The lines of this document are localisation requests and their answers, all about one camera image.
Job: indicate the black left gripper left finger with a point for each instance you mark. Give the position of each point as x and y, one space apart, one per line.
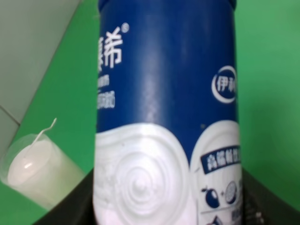
76 208

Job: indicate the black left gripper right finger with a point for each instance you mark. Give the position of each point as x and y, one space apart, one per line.
262 207

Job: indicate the blue and white yogurt bottle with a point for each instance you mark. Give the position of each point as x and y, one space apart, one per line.
167 148

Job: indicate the tall white candle in glass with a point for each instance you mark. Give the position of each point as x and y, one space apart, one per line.
37 168

